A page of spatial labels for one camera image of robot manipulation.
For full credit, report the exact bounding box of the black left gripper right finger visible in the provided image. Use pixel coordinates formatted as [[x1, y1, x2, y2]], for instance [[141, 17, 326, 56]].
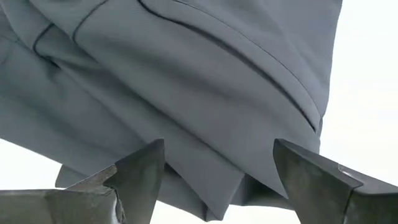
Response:
[[272, 138, 398, 224]]

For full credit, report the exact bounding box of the dark grey garment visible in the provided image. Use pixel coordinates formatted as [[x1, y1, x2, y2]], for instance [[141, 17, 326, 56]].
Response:
[[0, 0, 343, 222]]

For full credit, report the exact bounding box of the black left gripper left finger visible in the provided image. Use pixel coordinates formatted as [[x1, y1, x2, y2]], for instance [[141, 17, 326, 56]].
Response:
[[0, 138, 167, 224]]

